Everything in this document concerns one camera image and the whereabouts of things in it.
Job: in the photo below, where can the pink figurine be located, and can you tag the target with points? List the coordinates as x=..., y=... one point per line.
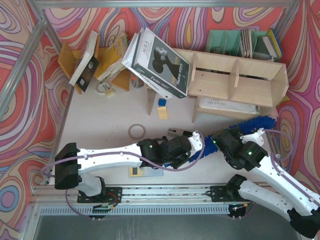
x=274, y=113

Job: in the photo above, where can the black cover book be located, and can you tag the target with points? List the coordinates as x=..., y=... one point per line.
x=86, y=63

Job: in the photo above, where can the yellow books stack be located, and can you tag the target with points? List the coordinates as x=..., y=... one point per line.
x=110, y=59

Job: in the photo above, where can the beige tape roll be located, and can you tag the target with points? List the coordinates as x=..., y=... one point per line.
x=136, y=131

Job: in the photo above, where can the pens cup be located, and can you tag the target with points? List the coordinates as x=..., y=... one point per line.
x=135, y=81

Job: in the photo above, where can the Twins story book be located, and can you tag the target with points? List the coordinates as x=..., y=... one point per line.
x=161, y=64

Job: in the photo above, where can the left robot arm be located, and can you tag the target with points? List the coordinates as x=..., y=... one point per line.
x=74, y=166

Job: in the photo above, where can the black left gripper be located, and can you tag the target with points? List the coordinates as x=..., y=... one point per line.
x=182, y=149

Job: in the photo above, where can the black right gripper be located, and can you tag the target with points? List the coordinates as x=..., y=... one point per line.
x=222, y=138

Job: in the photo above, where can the black aluminium rail base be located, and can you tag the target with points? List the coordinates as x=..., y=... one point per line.
x=161, y=193

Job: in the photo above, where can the blue bound notebook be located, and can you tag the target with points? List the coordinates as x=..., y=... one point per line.
x=274, y=41

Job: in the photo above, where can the blue microfiber duster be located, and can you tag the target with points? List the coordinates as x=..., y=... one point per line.
x=247, y=127

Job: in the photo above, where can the blue eraser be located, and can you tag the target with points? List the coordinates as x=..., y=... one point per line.
x=162, y=102

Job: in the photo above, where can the yellow wooden book stand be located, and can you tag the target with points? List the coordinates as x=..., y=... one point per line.
x=67, y=60

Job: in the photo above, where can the silver black stapler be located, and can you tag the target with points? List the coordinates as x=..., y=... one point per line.
x=179, y=132

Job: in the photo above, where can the yellow grey calculator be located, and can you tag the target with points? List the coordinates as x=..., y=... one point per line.
x=136, y=172

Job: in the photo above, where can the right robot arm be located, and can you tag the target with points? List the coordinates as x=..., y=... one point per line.
x=290, y=199

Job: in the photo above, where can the light wooden bookshelf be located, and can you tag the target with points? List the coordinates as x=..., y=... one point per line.
x=236, y=79

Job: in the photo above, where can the teal desk organizer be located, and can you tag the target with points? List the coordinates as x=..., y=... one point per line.
x=245, y=43

